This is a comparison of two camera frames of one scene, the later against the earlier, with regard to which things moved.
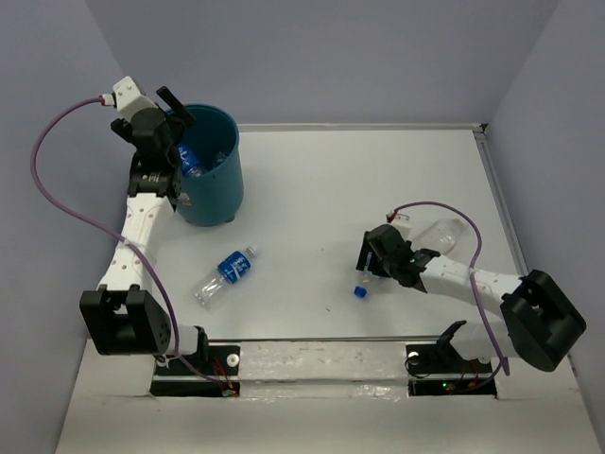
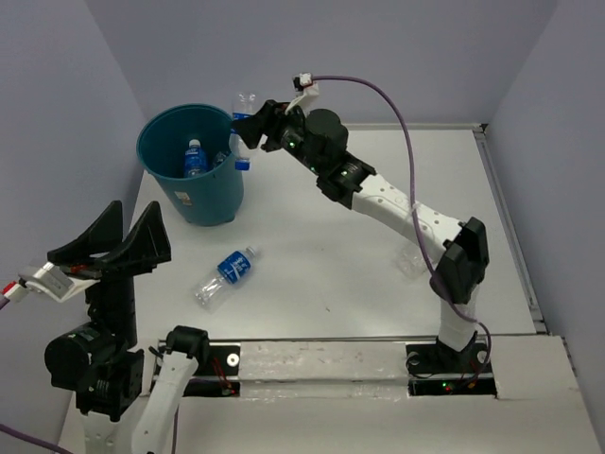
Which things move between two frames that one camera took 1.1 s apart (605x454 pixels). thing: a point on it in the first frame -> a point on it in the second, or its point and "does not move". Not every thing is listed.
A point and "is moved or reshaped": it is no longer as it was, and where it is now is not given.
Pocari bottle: (233, 268) does not move
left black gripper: (177, 124) -> (144, 246)
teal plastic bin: (215, 197) does not move
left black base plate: (214, 360) does not move
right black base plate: (441, 359) does not move
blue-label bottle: (196, 171) is moved or reshaped
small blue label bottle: (361, 289) -> (245, 106)
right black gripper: (375, 268) -> (268, 121)
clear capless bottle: (221, 156) does not move
